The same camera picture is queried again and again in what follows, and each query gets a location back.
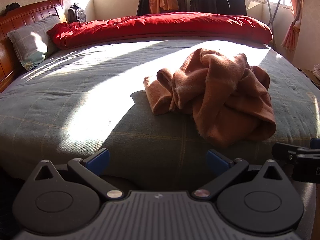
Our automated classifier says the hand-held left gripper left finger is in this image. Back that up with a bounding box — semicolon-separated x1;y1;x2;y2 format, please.
30;148;123;201

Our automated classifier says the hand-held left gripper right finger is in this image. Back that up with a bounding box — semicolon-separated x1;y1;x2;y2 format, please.
191;149;291;201

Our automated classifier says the orange knitted sweater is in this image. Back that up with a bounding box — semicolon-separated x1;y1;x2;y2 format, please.
144;48;277;148

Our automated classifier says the metal clothes drying rack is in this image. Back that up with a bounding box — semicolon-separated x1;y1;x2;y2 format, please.
190;0;284;30

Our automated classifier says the grey plaid bed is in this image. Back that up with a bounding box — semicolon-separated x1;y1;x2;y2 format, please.
0;38;320;195

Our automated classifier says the grey plaid pillow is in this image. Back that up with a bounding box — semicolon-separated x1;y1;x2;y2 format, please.
7;15;62;71

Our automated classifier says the red duvet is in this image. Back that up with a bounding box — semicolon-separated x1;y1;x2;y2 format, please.
47;15;273;50

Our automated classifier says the grey backpack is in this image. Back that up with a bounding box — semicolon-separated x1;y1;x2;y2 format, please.
67;3;87;23

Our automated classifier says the wooden headboard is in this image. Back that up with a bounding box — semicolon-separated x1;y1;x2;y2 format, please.
0;0;64;93

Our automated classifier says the orange hanging cloth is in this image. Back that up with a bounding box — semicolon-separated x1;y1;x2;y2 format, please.
149;0;179;14

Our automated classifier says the small black object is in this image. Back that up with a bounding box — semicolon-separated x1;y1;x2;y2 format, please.
5;2;21;13

